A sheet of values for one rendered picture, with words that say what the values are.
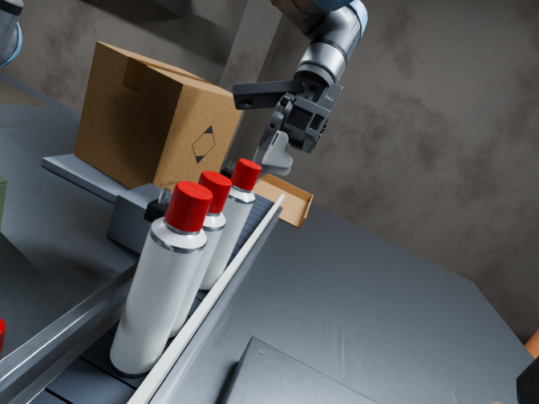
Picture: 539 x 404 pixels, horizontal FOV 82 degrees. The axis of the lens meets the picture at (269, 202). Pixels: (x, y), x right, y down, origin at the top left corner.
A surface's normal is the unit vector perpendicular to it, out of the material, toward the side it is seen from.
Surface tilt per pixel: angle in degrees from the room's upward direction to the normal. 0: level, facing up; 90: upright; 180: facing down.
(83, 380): 0
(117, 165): 90
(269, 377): 0
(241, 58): 90
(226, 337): 0
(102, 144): 90
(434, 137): 90
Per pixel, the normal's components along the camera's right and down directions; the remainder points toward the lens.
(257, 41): -0.27, 0.23
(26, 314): 0.40, -0.86
